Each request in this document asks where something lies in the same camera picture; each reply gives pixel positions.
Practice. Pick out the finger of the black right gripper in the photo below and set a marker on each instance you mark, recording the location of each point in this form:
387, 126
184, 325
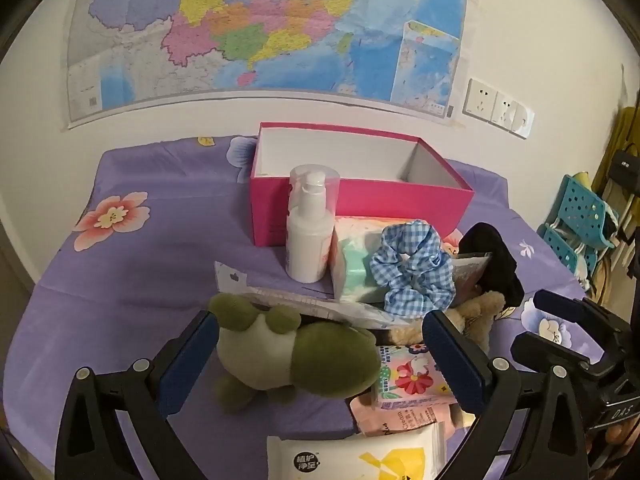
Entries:
540, 354
570, 310

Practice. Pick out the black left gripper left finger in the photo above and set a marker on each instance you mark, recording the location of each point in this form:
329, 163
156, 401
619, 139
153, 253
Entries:
91, 444

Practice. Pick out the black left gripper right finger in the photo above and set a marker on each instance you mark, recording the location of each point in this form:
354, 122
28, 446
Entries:
552, 442

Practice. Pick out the beige teddy bear plush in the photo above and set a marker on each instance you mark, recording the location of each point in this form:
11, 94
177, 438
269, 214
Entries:
474, 319

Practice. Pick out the black fabric hair accessory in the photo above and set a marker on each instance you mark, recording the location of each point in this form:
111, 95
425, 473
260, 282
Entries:
500, 271

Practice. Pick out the pink floral small tissue pack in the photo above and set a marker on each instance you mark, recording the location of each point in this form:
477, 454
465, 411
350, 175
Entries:
409, 377

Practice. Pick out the blue gingham scrunchie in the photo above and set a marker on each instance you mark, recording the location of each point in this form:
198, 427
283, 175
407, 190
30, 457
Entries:
414, 270

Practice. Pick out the white yellow wet wipes pack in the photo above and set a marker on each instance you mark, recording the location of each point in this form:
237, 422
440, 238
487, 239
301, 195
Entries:
414, 455

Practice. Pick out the pink hand cream pouch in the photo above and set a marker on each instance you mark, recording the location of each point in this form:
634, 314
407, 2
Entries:
373, 421

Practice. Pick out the green frog plush toy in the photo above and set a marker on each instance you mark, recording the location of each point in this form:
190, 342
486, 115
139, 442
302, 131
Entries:
272, 350

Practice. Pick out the clear plastic packet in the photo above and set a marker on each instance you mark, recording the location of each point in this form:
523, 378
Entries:
232, 281

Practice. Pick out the right hand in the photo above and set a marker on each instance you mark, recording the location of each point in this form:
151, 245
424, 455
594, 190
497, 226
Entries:
613, 442

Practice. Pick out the teal perforated storage rack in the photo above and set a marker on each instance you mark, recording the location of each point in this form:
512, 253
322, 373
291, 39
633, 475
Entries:
580, 229

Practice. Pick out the black handbag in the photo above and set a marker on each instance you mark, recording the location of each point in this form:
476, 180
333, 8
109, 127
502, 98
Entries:
625, 171

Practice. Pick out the purple floral tablecloth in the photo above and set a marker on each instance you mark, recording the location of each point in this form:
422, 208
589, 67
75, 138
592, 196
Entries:
123, 298

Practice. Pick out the mustard yellow hanging coat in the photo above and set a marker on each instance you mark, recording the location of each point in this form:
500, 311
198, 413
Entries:
625, 137

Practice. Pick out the pink cardboard box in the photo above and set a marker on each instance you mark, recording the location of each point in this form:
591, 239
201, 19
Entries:
382, 175

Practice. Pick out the white pump lotion bottle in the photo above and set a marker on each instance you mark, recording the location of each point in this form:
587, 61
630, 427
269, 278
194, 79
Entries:
310, 221

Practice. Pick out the white wall switch plate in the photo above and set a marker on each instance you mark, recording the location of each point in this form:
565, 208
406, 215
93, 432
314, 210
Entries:
513, 116

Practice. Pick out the white wall socket plate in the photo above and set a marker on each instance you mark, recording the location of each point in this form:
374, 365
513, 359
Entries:
479, 100

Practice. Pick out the colourful wall map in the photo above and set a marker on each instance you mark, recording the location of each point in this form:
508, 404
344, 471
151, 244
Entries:
135, 53

